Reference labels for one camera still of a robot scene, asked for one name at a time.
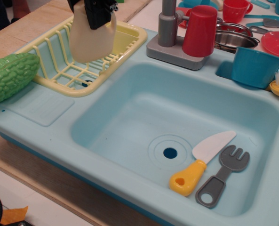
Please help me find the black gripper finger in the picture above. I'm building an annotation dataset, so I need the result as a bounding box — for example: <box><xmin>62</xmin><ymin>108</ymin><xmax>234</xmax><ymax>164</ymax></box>
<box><xmin>67</xmin><ymin>0</ymin><xmax>77</xmax><ymax>12</ymax></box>
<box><xmin>84</xmin><ymin>0</ymin><xmax>118</xmax><ymax>30</ymax></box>

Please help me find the cream detergent bottle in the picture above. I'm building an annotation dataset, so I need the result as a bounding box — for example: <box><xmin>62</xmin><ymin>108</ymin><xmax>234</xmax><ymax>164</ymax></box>
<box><xmin>69</xmin><ymin>0</ymin><xmax>117</xmax><ymax>63</ymax></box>

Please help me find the yellow plastic drying rack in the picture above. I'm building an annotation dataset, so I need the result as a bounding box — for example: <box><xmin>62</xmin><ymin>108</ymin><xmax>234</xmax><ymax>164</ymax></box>
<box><xmin>17</xmin><ymin>16</ymin><xmax>148</xmax><ymax>97</ymax></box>

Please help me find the light blue toy sink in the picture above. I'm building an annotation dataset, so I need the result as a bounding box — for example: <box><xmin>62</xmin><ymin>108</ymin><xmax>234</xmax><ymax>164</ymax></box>
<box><xmin>0</xmin><ymin>18</ymin><xmax>279</xmax><ymax>226</ymax></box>

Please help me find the grey toy faucet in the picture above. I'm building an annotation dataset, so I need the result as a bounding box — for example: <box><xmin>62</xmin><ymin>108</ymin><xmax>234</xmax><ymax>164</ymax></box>
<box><xmin>146</xmin><ymin>0</ymin><xmax>207</xmax><ymax>71</ymax></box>

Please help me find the blue toy plate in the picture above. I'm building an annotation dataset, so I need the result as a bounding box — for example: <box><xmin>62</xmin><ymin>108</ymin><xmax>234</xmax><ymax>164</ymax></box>
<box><xmin>178</xmin><ymin>0</ymin><xmax>218</xmax><ymax>10</ymax></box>

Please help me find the green bitter gourd toy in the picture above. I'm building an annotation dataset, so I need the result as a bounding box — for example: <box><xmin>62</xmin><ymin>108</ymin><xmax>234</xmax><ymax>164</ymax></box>
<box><xmin>0</xmin><ymin>53</ymin><xmax>40</xmax><ymax>102</ymax></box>

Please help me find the red upside-down cup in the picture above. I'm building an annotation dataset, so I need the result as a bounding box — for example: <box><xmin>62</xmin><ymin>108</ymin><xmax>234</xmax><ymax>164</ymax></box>
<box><xmin>182</xmin><ymin>5</ymin><xmax>217</xmax><ymax>57</ymax></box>

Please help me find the silver metal pot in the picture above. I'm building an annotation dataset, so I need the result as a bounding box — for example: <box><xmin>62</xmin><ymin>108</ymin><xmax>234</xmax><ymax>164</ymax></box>
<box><xmin>215</xmin><ymin>23</ymin><xmax>260</xmax><ymax>53</ymax></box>

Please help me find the red toy mug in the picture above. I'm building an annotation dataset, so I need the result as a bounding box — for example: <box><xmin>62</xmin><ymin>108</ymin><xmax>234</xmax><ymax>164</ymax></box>
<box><xmin>223</xmin><ymin>0</ymin><xmax>253</xmax><ymax>24</ymax></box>

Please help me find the blue toy utensil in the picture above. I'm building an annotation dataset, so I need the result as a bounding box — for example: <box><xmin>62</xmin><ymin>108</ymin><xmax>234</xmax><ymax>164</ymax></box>
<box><xmin>244</xmin><ymin>14</ymin><xmax>279</xmax><ymax>20</ymax></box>

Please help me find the blue toy pot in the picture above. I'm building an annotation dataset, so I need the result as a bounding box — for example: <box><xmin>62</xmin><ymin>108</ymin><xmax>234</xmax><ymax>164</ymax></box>
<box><xmin>231</xmin><ymin>47</ymin><xmax>279</xmax><ymax>89</ymax></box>

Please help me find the grey toy spatula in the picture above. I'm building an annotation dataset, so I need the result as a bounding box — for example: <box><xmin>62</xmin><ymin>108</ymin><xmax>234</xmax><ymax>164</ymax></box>
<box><xmin>249</xmin><ymin>18</ymin><xmax>279</xmax><ymax>34</ymax></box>

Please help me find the red toy plate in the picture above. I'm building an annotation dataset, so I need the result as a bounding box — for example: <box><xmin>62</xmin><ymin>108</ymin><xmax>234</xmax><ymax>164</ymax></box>
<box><xmin>261</xmin><ymin>31</ymin><xmax>279</xmax><ymax>56</ymax></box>

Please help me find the grey toy fork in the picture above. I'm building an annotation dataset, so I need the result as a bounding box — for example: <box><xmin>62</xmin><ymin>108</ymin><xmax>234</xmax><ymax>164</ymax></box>
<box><xmin>195</xmin><ymin>145</ymin><xmax>250</xmax><ymax>209</ymax></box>

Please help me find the orange tape piece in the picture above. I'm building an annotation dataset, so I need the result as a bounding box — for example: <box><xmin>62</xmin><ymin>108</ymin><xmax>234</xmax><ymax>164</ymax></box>
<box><xmin>0</xmin><ymin>206</ymin><xmax>28</xmax><ymax>225</ymax></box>

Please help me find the yellow handled toy knife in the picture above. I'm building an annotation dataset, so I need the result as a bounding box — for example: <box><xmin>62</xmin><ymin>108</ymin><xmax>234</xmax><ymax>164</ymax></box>
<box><xmin>169</xmin><ymin>130</ymin><xmax>237</xmax><ymax>196</ymax></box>

